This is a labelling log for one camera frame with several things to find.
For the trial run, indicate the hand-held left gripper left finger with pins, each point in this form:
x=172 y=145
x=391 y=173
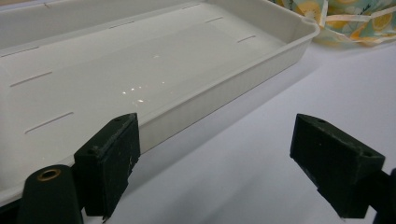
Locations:
x=106 y=168

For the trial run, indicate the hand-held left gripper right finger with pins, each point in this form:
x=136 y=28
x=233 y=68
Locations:
x=336 y=168

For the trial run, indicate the white plastic tray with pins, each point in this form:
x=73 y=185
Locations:
x=102 y=71

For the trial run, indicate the citrus patterned cloth bag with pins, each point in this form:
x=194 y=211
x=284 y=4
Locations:
x=351 y=21

